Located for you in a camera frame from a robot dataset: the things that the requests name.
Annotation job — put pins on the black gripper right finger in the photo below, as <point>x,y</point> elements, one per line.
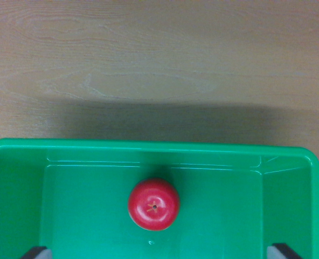
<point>280,252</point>

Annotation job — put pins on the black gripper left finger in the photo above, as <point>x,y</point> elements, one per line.
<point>37,253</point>

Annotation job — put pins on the red toy apple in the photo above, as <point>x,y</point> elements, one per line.
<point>154,204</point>

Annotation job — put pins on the green plastic bin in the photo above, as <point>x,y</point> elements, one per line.
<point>218,210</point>

